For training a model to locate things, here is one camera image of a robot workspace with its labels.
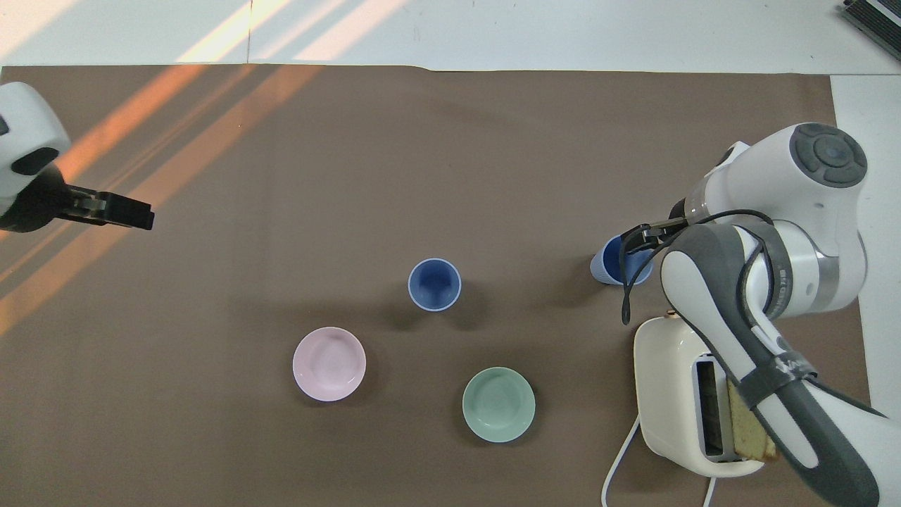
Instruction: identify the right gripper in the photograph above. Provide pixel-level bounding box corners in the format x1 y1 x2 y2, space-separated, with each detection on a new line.
656 199 695 242

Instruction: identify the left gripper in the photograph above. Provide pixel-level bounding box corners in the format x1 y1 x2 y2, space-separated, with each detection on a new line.
0 164 108 234

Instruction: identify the blue cup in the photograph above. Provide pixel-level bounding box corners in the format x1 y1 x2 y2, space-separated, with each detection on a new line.
590 235 655 286
408 258 463 313

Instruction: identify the cream white toaster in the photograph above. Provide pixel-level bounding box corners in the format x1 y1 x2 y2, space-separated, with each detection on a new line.
633 315 769 480

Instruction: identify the bread slice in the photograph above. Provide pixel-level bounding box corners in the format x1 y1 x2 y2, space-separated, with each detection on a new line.
727 379 780 463

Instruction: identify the green plate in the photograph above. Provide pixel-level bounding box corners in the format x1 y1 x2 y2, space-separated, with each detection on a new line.
462 366 536 444

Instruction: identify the dark grey ribbed device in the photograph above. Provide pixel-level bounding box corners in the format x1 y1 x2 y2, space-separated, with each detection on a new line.
840 0 901 42

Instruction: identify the pink plate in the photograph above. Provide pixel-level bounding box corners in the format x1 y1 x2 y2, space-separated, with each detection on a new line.
292 326 367 403

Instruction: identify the black cable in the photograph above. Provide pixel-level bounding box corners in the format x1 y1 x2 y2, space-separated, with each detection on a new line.
619 209 776 327

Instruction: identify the white toaster cable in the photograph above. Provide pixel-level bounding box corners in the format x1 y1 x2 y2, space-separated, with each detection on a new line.
601 415 718 507

